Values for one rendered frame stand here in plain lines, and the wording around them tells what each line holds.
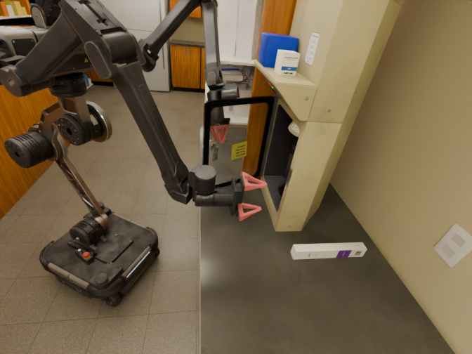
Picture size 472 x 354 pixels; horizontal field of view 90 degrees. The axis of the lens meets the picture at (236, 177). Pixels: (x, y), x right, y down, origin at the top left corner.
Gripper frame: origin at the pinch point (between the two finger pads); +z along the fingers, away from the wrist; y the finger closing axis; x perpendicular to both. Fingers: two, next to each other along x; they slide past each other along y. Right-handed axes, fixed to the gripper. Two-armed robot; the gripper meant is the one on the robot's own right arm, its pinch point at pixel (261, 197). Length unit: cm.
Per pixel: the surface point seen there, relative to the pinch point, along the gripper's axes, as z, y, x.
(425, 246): 55, -11, -12
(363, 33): 19.5, 44.0, 9.0
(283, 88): 2.7, 29.7, 8.9
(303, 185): 17.3, -2.0, 8.6
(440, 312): 55, -23, -27
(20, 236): -157, -121, 92
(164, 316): -39, -120, 22
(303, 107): 9.4, 25.3, 8.9
